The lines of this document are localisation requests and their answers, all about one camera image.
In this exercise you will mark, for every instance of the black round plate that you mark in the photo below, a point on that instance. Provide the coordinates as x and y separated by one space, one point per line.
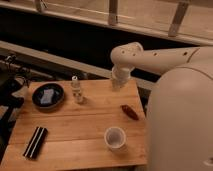
57 97

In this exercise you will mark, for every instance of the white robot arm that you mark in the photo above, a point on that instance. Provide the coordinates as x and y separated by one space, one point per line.
180 106

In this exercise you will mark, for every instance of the black tripod equipment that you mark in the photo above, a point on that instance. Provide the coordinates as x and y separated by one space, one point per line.
10 83

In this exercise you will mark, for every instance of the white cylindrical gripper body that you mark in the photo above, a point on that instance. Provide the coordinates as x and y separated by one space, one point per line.
120 76

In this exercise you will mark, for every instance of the wooden railing frame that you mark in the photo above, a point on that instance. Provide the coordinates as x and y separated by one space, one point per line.
188 21

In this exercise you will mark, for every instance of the blue sponge on plate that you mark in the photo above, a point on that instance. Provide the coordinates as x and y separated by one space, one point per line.
47 96

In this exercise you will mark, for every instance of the black white striped box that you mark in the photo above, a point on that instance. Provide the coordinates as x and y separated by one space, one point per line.
35 143

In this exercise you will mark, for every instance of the small clear plastic bottle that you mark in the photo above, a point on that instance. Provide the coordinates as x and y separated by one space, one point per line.
76 90

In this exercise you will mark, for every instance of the dark red chili pepper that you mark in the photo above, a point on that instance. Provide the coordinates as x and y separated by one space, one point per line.
129 112

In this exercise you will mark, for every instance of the white paper cup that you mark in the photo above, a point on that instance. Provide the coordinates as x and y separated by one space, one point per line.
115 138

